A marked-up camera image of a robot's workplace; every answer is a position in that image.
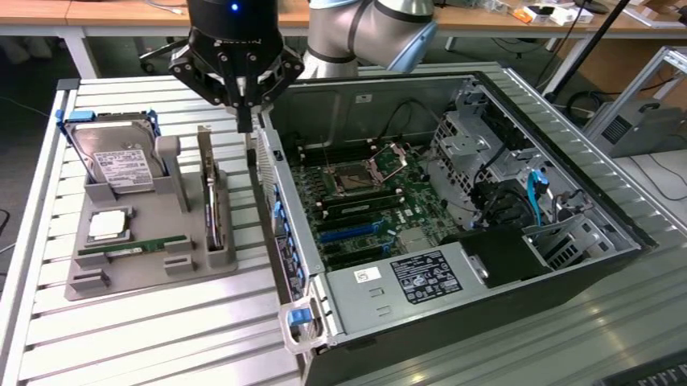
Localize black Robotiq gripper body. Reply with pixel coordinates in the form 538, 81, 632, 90
186, 0, 285, 109

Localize black graphics card silver bracket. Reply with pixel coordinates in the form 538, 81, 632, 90
195, 125, 230, 258

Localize black office chair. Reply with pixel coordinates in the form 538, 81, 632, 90
138, 36, 190, 74

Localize black RAM slot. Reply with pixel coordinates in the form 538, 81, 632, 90
298, 141, 375, 166

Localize hard disk with blue caddy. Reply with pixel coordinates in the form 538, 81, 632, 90
55, 107, 166, 196

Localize CPU socket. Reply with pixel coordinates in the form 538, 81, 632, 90
330, 160, 386, 196

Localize metal socket cover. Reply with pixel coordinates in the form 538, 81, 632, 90
365, 141, 415, 182

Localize silver disk bay cage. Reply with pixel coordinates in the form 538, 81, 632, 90
429, 108, 538, 210

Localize black RAM stick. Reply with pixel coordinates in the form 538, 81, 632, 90
322, 191, 405, 220

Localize green motherboard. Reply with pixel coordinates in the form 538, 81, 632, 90
289, 136, 469, 270

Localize gray parts rack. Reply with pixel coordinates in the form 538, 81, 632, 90
63, 134, 242, 302

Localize black expansion slot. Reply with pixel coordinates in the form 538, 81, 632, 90
326, 244, 391, 269
315, 215, 377, 232

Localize silver CPU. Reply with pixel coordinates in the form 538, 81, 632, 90
87, 209, 131, 242

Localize blue expansion slot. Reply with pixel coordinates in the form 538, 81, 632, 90
319, 223, 383, 243

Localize green RAM stick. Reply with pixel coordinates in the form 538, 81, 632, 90
78, 236, 190, 257

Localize silver chipset heatsink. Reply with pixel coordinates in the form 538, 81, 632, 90
397, 228, 434, 253

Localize white box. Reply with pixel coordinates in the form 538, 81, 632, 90
524, 3, 596, 27

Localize black tripod pole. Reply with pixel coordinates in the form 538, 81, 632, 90
542, 0, 633, 101

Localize silver power supply unit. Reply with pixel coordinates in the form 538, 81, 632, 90
309, 240, 493, 339

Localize black plastic shroud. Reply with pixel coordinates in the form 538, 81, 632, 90
455, 224, 554, 289

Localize blue case latch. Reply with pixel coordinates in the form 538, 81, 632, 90
286, 307, 313, 327

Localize black open PC case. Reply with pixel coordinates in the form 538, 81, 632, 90
246, 71, 661, 386

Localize black keyboard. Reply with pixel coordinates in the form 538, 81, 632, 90
601, 353, 687, 386

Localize white cable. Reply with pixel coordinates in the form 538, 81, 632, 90
145, 0, 187, 16

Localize black power wire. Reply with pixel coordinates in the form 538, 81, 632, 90
383, 98, 447, 138

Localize wooden desk white frame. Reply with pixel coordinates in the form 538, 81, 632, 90
0, 0, 687, 80

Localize coiled black cable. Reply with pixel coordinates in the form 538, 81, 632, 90
566, 90, 628, 120

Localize blue SATA wire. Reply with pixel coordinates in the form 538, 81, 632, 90
529, 168, 553, 228

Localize aluminium profile frame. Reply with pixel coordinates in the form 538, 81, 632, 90
585, 45, 687, 133

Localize gray tower with handle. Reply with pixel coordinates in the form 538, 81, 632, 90
582, 96, 687, 160

